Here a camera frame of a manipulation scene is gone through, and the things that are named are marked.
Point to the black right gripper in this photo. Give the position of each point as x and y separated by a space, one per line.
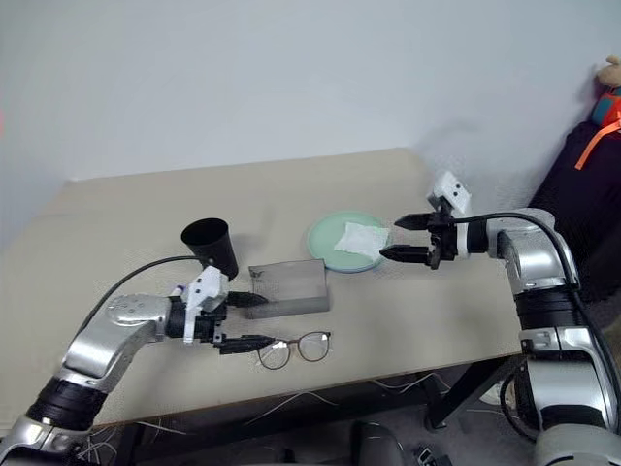
444 240

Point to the tan plush toy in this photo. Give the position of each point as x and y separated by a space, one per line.
612 102

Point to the black table leg frame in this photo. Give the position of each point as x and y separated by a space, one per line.
466 393

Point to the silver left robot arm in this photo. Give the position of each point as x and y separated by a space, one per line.
121 315

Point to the orange ribbon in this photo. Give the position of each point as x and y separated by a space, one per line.
594 143

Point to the white marker with purple cap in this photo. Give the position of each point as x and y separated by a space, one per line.
180 289

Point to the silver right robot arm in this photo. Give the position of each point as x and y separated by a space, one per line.
533 257

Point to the clear grey glasses case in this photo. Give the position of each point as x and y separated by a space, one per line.
296 286

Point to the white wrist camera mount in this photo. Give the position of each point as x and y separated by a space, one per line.
206 286
451 189

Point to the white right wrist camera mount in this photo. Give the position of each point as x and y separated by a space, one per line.
451 189

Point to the small black floor object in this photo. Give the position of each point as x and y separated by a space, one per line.
429 457

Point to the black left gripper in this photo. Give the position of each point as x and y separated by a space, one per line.
211 324

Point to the white cloth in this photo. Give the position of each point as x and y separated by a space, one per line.
361 239

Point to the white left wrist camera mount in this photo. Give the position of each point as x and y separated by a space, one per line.
206 286

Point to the black plastic cup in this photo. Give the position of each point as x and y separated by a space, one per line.
218 247

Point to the mint green plate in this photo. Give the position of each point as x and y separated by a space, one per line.
324 239

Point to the black upholstered chair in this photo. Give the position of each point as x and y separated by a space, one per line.
582 218

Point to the thin brown-framed glasses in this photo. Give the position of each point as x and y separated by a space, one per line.
313 346

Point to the dark rounded shape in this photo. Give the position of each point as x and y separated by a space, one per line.
376 444

